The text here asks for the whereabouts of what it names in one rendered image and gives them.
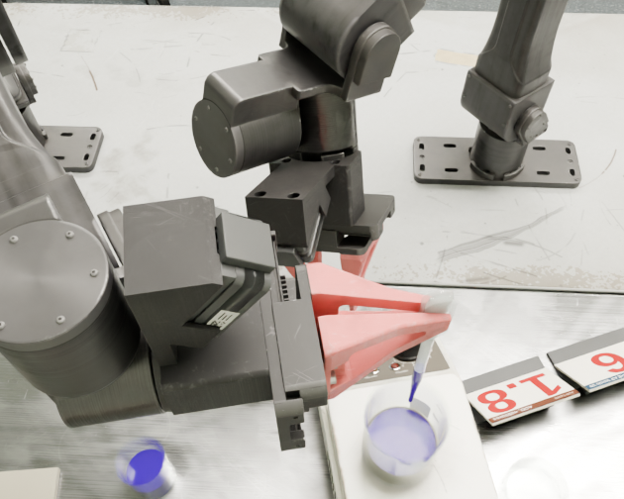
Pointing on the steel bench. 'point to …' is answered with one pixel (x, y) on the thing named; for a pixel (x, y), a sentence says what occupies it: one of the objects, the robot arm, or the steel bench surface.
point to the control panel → (406, 367)
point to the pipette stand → (20, 484)
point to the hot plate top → (464, 426)
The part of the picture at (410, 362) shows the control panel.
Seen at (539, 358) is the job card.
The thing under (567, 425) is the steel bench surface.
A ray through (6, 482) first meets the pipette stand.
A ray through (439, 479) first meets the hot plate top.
